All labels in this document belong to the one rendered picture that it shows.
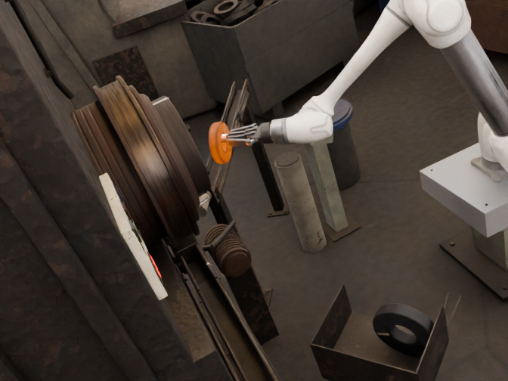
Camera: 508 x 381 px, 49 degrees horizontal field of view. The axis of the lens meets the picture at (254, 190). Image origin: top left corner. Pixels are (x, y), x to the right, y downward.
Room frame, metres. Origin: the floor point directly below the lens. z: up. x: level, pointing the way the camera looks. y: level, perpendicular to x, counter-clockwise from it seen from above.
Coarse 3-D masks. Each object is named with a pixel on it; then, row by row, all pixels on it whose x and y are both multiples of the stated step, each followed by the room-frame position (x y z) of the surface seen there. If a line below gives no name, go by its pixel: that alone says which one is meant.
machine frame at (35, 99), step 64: (0, 0) 1.11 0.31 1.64; (0, 64) 0.83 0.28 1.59; (0, 128) 0.82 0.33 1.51; (64, 128) 0.93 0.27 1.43; (0, 192) 0.78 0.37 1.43; (64, 192) 0.83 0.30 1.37; (0, 256) 0.79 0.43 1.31; (64, 256) 0.79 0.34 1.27; (128, 256) 0.83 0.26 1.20; (0, 320) 0.78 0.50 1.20; (64, 320) 0.80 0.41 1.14; (128, 320) 0.82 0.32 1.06; (192, 320) 0.96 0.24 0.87
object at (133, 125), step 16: (112, 96) 1.28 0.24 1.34; (128, 96) 1.26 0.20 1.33; (112, 112) 1.23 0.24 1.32; (128, 112) 1.22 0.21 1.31; (128, 128) 1.18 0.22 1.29; (144, 128) 1.18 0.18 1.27; (128, 144) 1.15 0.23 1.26; (144, 144) 1.15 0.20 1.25; (144, 160) 1.13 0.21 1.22; (160, 160) 1.13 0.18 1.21; (144, 176) 1.12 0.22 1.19; (160, 176) 1.12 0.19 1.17; (160, 192) 1.11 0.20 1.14; (176, 192) 1.11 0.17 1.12; (160, 208) 1.10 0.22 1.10; (176, 208) 1.11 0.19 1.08; (176, 224) 1.12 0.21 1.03; (192, 224) 1.14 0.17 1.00; (176, 240) 1.17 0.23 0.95
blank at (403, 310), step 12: (384, 312) 0.89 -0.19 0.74; (396, 312) 0.87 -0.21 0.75; (408, 312) 0.86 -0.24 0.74; (420, 312) 0.86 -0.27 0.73; (384, 324) 0.90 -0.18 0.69; (396, 324) 0.88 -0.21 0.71; (408, 324) 0.85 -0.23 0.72; (420, 324) 0.83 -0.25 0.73; (432, 324) 0.84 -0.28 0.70; (384, 336) 0.90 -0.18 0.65; (396, 336) 0.89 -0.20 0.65; (408, 336) 0.88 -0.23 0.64; (420, 336) 0.84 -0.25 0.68; (396, 348) 0.89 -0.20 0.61; (408, 348) 0.86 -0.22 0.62; (420, 348) 0.84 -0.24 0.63
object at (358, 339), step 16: (336, 304) 1.01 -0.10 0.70; (336, 320) 0.99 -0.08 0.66; (352, 320) 1.02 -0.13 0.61; (368, 320) 1.00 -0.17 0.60; (320, 336) 0.93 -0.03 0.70; (336, 336) 0.97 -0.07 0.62; (352, 336) 0.97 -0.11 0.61; (368, 336) 0.95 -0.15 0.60; (432, 336) 0.81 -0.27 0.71; (320, 352) 0.88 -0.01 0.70; (336, 352) 0.85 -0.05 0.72; (352, 352) 0.92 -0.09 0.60; (368, 352) 0.91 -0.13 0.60; (384, 352) 0.89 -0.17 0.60; (400, 352) 0.88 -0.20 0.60; (432, 352) 0.79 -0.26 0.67; (320, 368) 0.90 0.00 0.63; (336, 368) 0.86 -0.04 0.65; (352, 368) 0.83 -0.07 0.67; (368, 368) 0.80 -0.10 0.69; (384, 368) 0.77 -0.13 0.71; (400, 368) 0.75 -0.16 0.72; (416, 368) 0.83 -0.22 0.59; (432, 368) 0.78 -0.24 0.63
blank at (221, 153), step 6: (210, 126) 1.82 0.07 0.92; (216, 126) 1.80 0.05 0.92; (222, 126) 1.84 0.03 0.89; (210, 132) 1.79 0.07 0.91; (216, 132) 1.78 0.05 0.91; (222, 132) 1.82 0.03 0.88; (228, 132) 1.87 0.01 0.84; (210, 138) 1.77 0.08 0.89; (216, 138) 1.76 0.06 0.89; (210, 144) 1.76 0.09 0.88; (216, 144) 1.75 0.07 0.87; (222, 144) 1.84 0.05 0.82; (210, 150) 1.76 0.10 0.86; (216, 150) 1.75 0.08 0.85; (222, 150) 1.77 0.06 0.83; (228, 150) 1.82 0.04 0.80; (216, 156) 1.75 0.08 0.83; (222, 156) 1.76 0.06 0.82; (228, 156) 1.81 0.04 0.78; (216, 162) 1.76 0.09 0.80; (222, 162) 1.76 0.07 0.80
